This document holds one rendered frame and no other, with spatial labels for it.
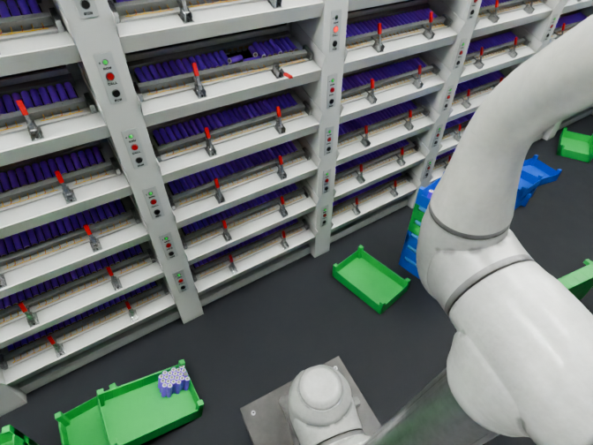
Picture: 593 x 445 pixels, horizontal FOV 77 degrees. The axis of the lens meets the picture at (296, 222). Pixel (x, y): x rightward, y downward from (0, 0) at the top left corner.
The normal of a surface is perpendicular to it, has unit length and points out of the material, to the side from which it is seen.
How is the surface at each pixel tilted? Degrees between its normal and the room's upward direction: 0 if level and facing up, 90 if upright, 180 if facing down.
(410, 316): 0
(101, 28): 90
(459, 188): 89
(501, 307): 41
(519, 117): 114
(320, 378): 3
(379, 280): 0
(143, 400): 17
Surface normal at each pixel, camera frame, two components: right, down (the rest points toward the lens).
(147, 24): 0.18, -0.50
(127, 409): 0.24, -0.81
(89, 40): 0.55, 0.56
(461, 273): -0.69, -0.15
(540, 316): -0.28, -0.56
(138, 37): 0.52, 0.78
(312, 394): 0.00, -0.79
